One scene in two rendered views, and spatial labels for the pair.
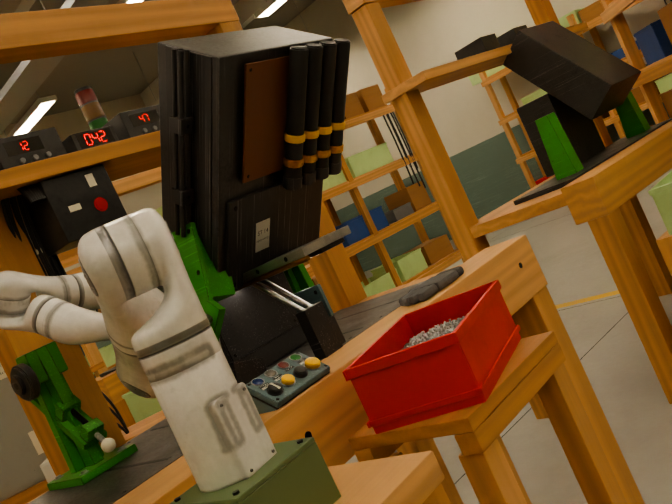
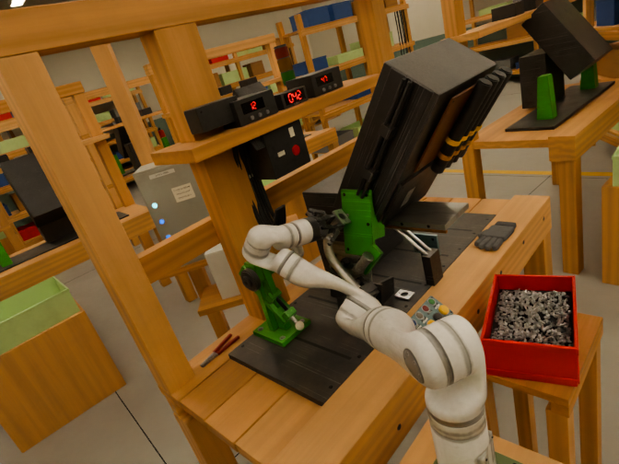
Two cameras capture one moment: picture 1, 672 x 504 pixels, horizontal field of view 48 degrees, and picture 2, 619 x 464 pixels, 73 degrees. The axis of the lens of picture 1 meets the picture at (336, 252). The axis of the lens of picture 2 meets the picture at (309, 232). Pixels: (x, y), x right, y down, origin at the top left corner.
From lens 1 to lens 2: 70 cm
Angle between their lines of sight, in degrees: 21
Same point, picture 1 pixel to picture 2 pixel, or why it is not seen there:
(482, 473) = (559, 423)
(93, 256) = (436, 373)
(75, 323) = (309, 279)
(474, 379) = (576, 374)
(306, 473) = not seen: outside the picture
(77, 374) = not seen: hidden behind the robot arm
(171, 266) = (482, 376)
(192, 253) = (366, 210)
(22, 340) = (239, 237)
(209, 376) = (483, 441)
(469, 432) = (564, 405)
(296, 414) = not seen: hidden behind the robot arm
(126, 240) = (459, 360)
